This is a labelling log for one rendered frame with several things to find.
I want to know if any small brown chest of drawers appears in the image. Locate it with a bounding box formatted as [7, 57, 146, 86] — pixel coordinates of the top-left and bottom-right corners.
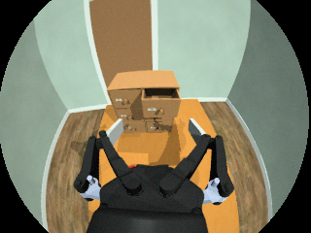
[107, 70, 180, 133]

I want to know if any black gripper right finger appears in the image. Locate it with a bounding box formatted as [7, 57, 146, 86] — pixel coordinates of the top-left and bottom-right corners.
[159, 118, 234, 206]

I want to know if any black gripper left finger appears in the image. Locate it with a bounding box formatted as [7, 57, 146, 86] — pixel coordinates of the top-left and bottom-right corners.
[73, 118, 142, 202]

